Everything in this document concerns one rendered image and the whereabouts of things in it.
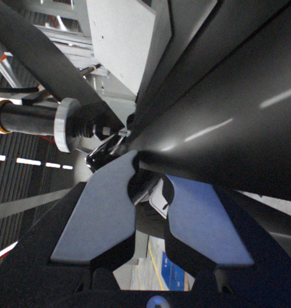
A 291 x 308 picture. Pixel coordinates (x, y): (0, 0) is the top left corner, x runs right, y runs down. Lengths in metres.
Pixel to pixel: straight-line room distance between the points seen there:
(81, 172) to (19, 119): 12.41
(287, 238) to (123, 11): 0.52
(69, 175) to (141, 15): 12.54
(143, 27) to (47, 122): 0.32
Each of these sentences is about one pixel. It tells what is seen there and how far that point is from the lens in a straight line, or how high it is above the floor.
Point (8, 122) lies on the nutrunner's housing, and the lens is 0.27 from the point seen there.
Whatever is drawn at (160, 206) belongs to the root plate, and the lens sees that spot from 0.31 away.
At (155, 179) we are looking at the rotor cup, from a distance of 0.29.
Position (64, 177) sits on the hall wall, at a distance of 12.95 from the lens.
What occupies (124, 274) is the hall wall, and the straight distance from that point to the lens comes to 13.81.
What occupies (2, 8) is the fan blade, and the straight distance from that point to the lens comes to 0.42.
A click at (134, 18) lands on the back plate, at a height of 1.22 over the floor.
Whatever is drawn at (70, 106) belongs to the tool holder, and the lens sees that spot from 0.23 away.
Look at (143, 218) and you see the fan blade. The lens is 0.49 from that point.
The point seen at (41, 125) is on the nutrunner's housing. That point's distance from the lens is 0.25.
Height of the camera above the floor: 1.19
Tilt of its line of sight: 5 degrees down
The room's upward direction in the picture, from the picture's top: 82 degrees counter-clockwise
